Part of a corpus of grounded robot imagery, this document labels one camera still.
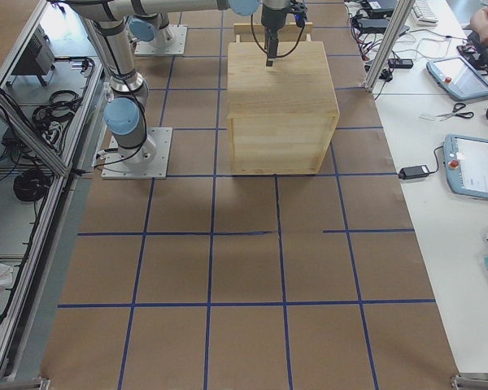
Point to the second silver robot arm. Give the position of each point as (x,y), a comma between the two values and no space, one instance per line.
(154,26)

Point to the teach pendant far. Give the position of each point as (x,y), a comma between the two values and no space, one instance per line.
(458,78)

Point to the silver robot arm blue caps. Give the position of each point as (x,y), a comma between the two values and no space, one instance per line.
(108,20)

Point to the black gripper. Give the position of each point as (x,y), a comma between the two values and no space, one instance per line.
(271,18)

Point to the aluminium frame post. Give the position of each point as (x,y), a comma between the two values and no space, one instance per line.
(398,19)

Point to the wooden drawer cabinet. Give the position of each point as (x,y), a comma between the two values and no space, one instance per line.
(281,119)

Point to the black handled scissors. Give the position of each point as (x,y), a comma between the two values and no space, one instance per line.
(457,111)

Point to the teach pendant near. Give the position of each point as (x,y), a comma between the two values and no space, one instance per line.
(466,163)

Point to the black power brick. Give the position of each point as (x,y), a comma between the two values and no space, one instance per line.
(413,172)

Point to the black phone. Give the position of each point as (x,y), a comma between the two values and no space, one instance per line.
(400,63)

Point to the teach pendant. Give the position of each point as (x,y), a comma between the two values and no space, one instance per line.
(458,78)
(466,163)

